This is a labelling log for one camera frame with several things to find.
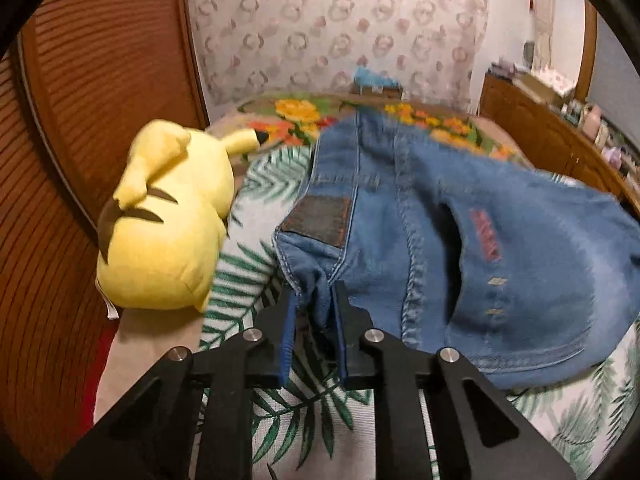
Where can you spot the leaf print bed sheet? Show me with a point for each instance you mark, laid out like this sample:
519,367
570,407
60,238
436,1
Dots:
590,410

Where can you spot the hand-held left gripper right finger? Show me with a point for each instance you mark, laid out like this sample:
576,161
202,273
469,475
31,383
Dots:
340,345

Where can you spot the pink jar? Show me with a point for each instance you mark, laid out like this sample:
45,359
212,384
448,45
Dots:
592,122

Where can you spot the wooden door frame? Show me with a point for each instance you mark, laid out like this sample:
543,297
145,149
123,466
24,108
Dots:
587,50

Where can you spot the wooden dresser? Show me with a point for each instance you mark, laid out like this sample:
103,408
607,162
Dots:
530,120

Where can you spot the blue fluffy cloth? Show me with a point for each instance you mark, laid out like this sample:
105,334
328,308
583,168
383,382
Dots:
375,76

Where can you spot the yellow plush toy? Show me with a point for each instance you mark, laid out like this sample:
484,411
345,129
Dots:
165,250

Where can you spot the floral blanket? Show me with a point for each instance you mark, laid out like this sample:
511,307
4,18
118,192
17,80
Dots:
295,110

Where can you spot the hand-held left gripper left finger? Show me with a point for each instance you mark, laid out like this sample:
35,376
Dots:
288,345

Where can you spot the white box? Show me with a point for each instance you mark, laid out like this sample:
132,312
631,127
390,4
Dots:
542,87

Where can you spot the blue denim pants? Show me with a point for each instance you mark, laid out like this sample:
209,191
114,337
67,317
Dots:
400,240

